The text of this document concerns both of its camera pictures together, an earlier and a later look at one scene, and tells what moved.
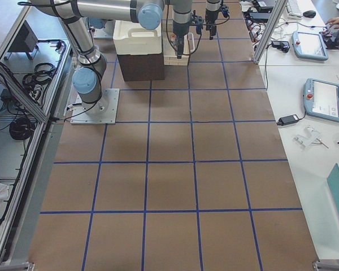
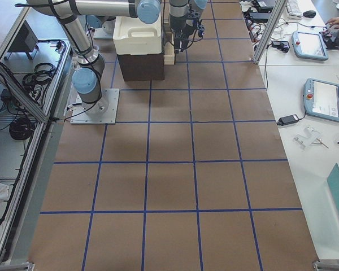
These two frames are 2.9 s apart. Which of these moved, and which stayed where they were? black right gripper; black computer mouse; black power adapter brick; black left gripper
Moved: black left gripper
Stayed: black right gripper; black computer mouse; black power adapter brick
